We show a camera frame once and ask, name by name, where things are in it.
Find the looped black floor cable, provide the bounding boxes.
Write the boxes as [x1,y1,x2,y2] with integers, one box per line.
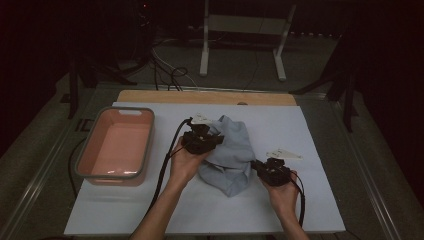
[151,54,189,92]

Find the person's left hand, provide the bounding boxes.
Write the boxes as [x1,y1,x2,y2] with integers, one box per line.
[169,136,213,188]

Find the pink plastic basket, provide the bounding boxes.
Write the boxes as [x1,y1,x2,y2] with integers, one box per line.
[74,106,156,188]

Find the hand-held gripper cable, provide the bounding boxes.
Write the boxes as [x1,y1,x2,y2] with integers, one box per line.
[146,117,194,215]
[289,170,307,228]

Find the white metal stand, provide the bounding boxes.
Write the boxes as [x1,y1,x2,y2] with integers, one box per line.
[199,0,298,82]

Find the dark floor bracket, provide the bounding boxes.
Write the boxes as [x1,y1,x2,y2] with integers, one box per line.
[75,118,93,133]

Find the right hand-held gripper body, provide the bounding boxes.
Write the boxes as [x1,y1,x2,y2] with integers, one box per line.
[259,148,304,187]

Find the black floor cable beside table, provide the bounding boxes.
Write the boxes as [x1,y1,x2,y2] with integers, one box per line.
[68,137,87,198]

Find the black stand legs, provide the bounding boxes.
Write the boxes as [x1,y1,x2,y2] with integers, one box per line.
[289,33,359,133]
[68,56,138,120]

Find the thin black floor cable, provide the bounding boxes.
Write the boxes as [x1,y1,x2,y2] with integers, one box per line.
[243,49,261,91]

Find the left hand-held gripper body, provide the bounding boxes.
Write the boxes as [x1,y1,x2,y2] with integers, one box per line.
[181,112,221,155]

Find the left hand-held gripper cable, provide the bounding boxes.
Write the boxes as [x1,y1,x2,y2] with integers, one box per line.
[146,117,194,215]

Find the white table cover sheet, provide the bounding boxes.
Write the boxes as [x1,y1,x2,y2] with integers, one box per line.
[63,101,347,236]

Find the light blue shirt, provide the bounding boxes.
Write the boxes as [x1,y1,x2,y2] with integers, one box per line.
[198,114,257,198]

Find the white floor cable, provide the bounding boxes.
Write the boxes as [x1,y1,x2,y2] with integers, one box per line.
[151,48,199,89]

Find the right hand-held gripper cable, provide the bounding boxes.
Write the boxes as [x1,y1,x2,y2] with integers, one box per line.
[289,170,307,228]

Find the person's right hand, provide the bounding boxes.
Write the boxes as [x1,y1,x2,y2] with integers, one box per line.
[260,169,299,218]

